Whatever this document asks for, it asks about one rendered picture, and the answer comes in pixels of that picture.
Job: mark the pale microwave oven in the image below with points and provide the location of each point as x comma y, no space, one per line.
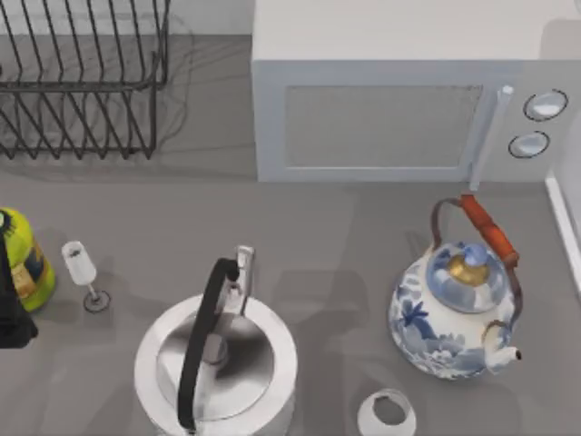
363,54

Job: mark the blue and white teapot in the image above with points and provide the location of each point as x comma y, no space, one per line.
447,318

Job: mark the clear wine glass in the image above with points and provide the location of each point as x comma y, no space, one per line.
81,271

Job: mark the white cup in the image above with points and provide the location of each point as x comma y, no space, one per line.
386,415

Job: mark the microwave knob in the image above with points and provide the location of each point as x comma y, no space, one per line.
528,144
545,104

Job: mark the yellow green bottle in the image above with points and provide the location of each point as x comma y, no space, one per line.
32,272

